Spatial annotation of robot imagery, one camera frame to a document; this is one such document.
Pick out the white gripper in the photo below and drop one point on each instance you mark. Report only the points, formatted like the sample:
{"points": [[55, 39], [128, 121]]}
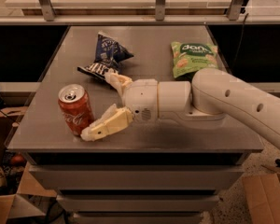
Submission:
{"points": [[142, 99]]}

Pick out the red coke can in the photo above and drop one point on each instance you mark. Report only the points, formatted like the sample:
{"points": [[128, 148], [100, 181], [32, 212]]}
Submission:
{"points": [[74, 102]]}

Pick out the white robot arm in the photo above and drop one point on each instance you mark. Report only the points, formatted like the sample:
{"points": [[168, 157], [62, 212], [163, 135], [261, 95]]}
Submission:
{"points": [[201, 103]]}

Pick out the blue chip bag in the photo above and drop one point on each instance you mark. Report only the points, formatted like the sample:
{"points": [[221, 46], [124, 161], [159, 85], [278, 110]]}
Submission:
{"points": [[108, 56]]}

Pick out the grey drawer cabinet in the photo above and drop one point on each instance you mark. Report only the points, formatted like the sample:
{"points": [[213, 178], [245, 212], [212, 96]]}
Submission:
{"points": [[150, 173]]}

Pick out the green snack bag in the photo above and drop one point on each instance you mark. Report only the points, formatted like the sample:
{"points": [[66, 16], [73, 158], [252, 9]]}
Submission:
{"points": [[188, 58]]}

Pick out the cardboard box left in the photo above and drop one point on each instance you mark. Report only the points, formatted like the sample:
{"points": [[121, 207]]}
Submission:
{"points": [[21, 196]]}

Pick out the cardboard box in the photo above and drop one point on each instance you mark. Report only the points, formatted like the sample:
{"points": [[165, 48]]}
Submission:
{"points": [[21, 196], [262, 194]]}

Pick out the cardboard box right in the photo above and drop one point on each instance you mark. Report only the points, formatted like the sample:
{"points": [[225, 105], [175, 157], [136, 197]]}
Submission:
{"points": [[262, 194]]}

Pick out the metal railing frame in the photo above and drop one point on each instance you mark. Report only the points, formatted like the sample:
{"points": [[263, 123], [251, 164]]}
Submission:
{"points": [[139, 12]]}

